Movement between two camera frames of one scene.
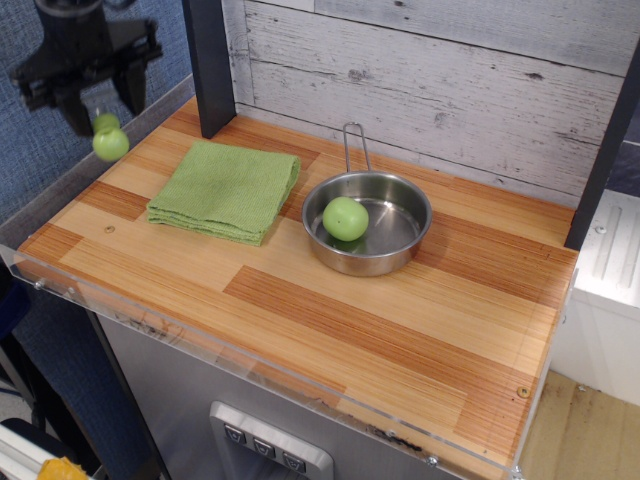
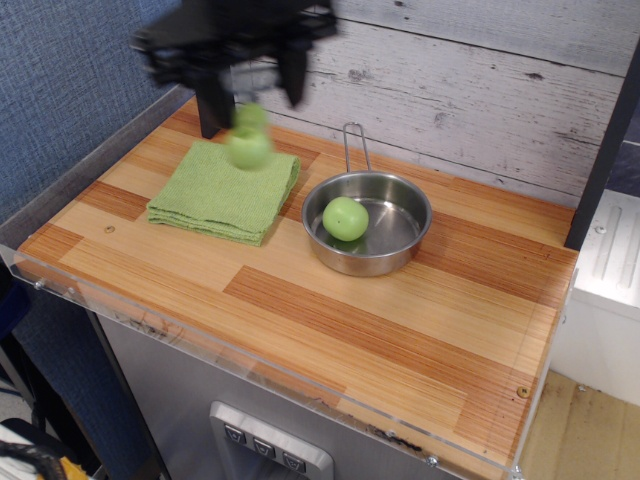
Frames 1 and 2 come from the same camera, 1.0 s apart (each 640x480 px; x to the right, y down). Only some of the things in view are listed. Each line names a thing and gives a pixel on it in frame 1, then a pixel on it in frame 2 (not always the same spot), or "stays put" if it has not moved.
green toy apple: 345,219 stays put
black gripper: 78,45 to 199,38
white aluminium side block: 598,343 stays put
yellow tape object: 61,469 stays put
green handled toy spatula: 110,141 to 249,145
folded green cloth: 224,193 stays put
